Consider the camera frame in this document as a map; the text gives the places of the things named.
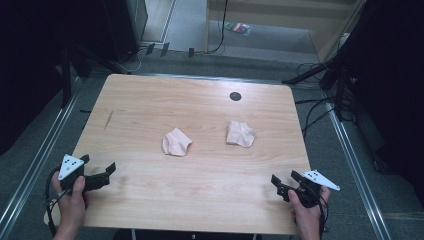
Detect white floor cable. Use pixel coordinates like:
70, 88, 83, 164
118, 46, 148, 75

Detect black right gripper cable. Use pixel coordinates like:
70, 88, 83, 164
316, 186, 330, 240

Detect person's left hand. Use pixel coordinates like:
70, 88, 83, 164
51, 175, 89, 232

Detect black cabinet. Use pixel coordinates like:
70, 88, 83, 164
101, 0, 149, 64

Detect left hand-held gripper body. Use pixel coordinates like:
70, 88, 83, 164
58, 153, 111, 193

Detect black stand leg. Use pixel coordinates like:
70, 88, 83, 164
281, 57, 338, 85

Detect metal floor rail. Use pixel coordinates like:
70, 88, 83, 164
0, 75, 82, 232
325, 99, 392, 240

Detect pink sock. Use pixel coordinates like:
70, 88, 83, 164
225, 120, 257, 149
161, 127, 194, 158

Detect black hanging cable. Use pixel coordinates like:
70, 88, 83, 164
199, 0, 230, 55

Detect colourful packet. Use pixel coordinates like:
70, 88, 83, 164
224, 21, 253, 37

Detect black stand post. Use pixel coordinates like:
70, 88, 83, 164
59, 46, 74, 109

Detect black floor cables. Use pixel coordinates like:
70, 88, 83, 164
294, 61, 338, 139

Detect light wooden frame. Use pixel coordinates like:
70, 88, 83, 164
204, 0, 368, 64

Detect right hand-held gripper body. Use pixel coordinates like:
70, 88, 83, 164
282, 169, 341, 208

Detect person's right hand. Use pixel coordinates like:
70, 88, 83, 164
287, 186, 331, 232

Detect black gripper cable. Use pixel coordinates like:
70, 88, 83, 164
44, 165, 73, 238
316, 186, 330, 240

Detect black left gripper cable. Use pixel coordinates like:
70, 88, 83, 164
44, 165, 73, 238

